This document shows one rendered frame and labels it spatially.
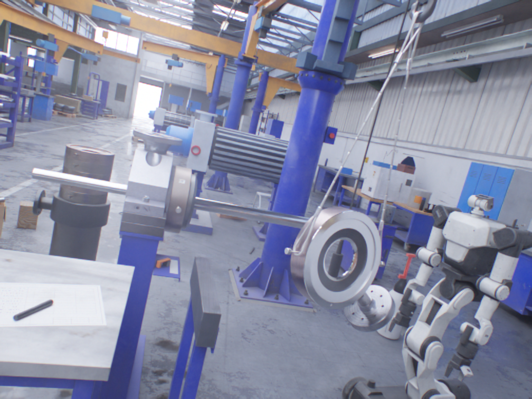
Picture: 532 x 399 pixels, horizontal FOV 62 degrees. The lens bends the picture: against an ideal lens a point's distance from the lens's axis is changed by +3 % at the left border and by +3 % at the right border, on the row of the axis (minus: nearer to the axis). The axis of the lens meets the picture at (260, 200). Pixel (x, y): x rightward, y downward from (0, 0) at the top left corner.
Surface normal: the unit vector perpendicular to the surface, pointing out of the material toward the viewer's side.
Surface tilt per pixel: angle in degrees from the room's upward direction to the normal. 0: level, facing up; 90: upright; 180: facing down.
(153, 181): 45
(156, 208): 90
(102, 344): 0
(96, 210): 90
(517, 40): 90
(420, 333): 66
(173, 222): 119
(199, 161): 90
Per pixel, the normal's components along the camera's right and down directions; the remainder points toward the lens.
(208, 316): 0.20, 0.21
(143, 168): 0.30, -0.53
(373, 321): -0.51, -0.72
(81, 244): 0.51, 0.26
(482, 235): -0.35, -0.01
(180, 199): 0.25, -0.03
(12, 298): 0.22, -0.96
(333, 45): 0.00, 0.17
